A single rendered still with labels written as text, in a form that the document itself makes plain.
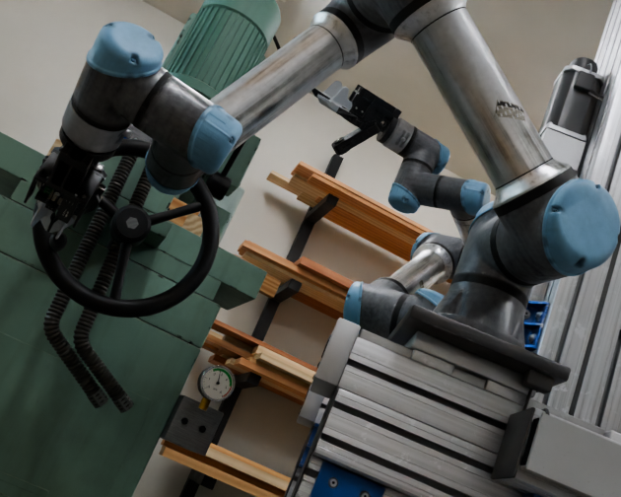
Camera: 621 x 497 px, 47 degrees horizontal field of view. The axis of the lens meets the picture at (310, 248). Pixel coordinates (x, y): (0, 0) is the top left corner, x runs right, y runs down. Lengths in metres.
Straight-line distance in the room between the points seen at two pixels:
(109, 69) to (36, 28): 3.46
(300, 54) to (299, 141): 3.16
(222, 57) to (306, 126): 2.69
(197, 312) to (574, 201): 0.71
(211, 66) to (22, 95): 2.62
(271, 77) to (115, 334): 0.56
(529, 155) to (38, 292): 0.84
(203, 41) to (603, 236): 0.96
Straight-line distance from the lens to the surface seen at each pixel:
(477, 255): 1.08
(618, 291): 1.33
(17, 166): 1.36
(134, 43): 0.84
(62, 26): 4.29
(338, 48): 1.08
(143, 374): 1.32
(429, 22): 1.00
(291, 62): 1.04
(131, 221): 1.14
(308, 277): 3.48
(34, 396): 1.30
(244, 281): 1.37
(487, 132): 0.98
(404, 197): 1.61
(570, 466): 0.90
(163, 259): 1.34
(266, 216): 4.01
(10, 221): 1.34
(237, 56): 1.61
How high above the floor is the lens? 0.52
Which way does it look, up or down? 19 degrees up
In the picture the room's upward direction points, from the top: 24 degrees clockwise
